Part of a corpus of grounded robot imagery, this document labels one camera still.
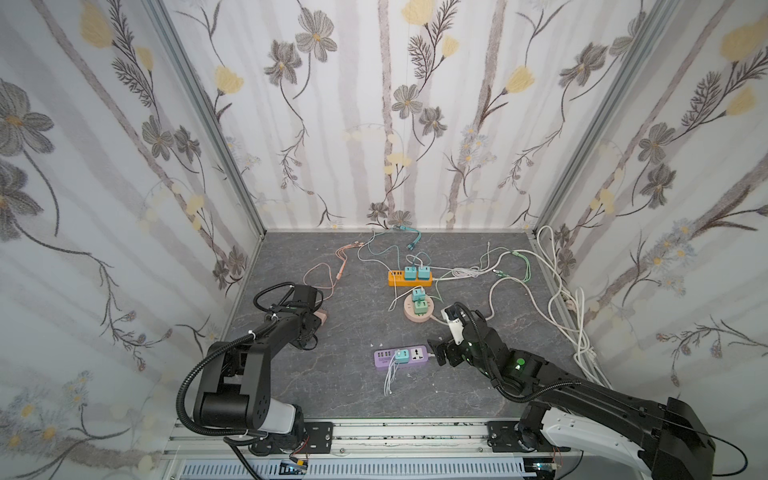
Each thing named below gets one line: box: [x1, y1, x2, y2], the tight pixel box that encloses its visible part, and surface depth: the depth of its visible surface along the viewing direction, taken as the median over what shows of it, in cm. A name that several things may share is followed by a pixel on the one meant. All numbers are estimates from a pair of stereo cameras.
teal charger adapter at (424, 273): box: [418, 265, 431, 281], surface depth 103 cm
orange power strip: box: [388, 270, 433, 287], surface depth 104 cm
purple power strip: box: [374, 345, 429, 367], surface depth 87 cm
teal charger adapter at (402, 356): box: [395, 349, 409, 364], surface depth 83 cm
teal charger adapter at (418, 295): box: [412, 288, 426, 302], surface depth 95 cm
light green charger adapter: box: [414, 300, 429, 317], surface depth 94 cm
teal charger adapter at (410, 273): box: [404, 266, 417, 281], surface depth 103 cm
